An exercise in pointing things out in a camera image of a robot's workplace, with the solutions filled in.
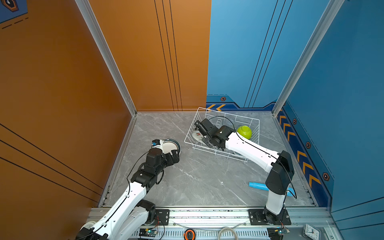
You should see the green red rimmed plate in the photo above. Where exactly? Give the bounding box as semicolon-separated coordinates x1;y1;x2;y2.
160;139;182;155

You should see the white wire dish rack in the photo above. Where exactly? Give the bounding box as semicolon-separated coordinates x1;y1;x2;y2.
184;107;260;163

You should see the watermelon pattern plate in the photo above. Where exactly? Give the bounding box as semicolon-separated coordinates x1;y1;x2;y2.
192;131;204;143

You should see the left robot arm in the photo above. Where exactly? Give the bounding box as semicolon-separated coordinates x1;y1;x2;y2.
75;148;180;240

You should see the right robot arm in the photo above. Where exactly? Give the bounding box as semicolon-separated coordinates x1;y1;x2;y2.
194;119;295;225

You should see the lime green bowl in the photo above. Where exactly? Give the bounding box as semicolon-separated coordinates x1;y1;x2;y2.
237;126;252;140

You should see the green circuit board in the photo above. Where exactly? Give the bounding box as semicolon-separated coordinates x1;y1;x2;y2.
138;229;159;240

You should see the orange black tape measure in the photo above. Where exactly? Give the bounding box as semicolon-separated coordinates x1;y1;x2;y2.
184;229;196;240

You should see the light blue cylinder tube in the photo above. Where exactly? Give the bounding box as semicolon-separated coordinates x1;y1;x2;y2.
249;182;295;197

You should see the white alarm clock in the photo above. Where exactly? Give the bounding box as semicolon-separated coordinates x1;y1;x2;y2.
303;224;321;240

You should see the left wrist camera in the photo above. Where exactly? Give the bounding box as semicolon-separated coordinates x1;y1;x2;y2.
152;139;164;150

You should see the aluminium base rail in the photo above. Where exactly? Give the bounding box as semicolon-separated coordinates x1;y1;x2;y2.
89;206;343;240

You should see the white cable loop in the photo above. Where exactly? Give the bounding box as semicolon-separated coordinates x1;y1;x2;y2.
217;227;240;240

